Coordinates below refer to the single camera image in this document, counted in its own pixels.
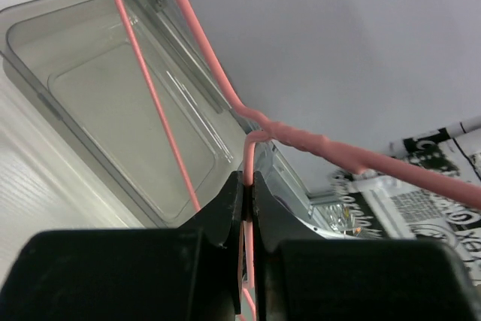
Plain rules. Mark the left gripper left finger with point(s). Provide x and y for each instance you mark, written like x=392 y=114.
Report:
x=192 y=272

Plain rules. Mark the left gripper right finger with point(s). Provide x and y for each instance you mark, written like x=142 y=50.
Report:
x=302 y=276

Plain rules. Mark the newspaper print trousers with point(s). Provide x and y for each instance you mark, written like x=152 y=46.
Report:
x=383 y=207

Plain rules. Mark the pink wire hanger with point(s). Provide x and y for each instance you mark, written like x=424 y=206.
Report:
x=353 y=159

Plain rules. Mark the clear plastic bin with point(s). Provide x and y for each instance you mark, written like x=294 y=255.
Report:
x=73 y=60

